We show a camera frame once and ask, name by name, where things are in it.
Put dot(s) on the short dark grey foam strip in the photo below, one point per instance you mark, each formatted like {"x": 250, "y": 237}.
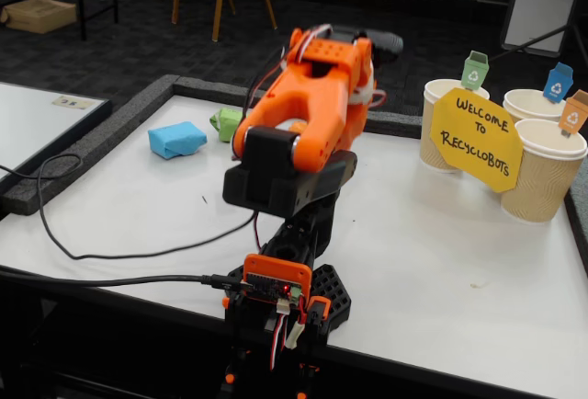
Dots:
{"x": 395, "y": 125}

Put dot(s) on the orange controller board holder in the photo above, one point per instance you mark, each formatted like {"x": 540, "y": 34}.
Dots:
{"x": 275, "y": 265}

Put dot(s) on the green paper parcel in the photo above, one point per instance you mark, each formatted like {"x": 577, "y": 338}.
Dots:
{"x": 225, "y": 125}

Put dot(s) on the small paper note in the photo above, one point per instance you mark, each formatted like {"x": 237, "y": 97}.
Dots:
{"x": 73, "y": 103}

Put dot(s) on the yellow handwritten welcome sign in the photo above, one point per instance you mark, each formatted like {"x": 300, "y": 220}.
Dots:
{"x": 478, "y": 141}

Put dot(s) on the orange and black robot arm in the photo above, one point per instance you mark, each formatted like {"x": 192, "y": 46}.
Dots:
{"x": 303, "y": 95}

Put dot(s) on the black table leg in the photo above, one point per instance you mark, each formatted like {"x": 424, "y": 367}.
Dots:
{"x": 82, "y": 3}

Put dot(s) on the black webcam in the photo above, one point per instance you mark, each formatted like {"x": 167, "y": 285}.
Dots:
{"x": 386, "y": 42}

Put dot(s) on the black framed white easel board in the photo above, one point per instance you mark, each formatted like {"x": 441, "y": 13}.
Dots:
{"x": 542, "y": 3}

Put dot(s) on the orange recycling bin label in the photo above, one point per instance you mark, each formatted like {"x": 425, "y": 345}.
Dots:
{"x": 574, "y": 116}

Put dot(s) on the ribbed brown paper cup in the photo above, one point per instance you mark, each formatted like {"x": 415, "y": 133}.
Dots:
{"x": 542, "y": 178}
{"x": 528, "y": 105}
{"x": 429, "y": 151}

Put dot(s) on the black robot base clamp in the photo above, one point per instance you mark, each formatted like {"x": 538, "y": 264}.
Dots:
{"x": 333, "y": 288}

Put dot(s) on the brown cardboard box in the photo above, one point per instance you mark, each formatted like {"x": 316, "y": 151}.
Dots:
{"x": 39, "y": 15}

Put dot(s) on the blue paper parcel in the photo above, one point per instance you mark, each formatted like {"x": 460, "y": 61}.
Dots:
{"x": 177, "y": 139}

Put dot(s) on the blue recycling bin label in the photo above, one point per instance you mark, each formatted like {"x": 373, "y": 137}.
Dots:
{"x": 558, "y": 86}

